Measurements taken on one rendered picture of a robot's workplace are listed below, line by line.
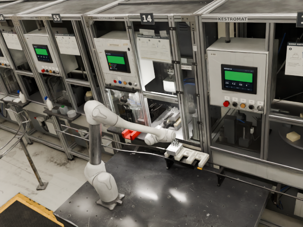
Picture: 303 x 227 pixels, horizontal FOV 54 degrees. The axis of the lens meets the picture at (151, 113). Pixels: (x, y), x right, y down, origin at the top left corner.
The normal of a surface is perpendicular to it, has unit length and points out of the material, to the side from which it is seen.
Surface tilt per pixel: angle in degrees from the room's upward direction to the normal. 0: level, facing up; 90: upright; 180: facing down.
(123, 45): 90
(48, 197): 0
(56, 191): 0
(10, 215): 0
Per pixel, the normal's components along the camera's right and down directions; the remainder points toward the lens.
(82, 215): -0.15, -0.84
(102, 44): -0.55, 0.50
